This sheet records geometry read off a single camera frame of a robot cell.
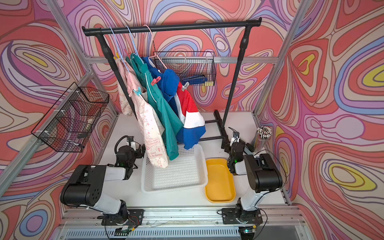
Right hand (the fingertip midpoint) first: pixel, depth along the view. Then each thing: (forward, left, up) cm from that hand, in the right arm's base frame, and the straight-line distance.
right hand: (232, 141), depth 96 cm
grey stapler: (-5, -10, -1) cm, 11 cm away
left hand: (-1, +61, +2) cm, 61 cm away
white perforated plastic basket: (-17, +30, -5) cm, 35 cm away
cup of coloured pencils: (-3, -16, +11) cm, 20 cm away
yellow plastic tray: (-24, +10, -7) cm, 27 cm away
